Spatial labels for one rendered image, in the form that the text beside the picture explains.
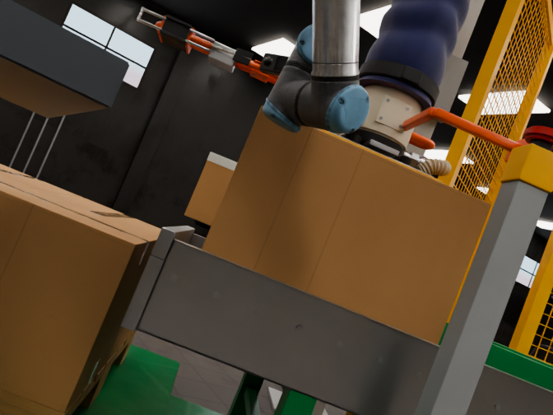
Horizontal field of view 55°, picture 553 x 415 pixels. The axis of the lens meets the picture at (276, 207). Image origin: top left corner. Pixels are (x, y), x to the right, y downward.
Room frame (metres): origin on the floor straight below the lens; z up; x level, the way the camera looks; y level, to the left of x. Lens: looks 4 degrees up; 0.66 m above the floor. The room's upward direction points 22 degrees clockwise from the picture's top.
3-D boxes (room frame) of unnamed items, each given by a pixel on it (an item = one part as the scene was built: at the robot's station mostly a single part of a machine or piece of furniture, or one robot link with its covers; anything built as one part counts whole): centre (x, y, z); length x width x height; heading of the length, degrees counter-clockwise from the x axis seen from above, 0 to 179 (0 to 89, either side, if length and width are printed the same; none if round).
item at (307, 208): (1.43, -0.16, 0.75); 0.60 x 0.40 x 0.40; 95
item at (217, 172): (3.38, 0.28, 0.82); 0.60 x 0.40 x 0.40; 0
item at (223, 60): (1.39, 0.28, 1.07); 0.07 x 0.07 x 0.04; 6
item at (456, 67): (2.37, -0.46, 1.62); 0.20 x 0.05 x 0.30; 95
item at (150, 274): (1.40, 0.21, 0.47); 0.70 x 0.03 x 0.15; 5
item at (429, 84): (1.43, -0.18, 1.19); 0.23 x 0.23 x 0.04
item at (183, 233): (1.40, 0.21, 0.58); 0.70 x 0.03 x 0.06; 5
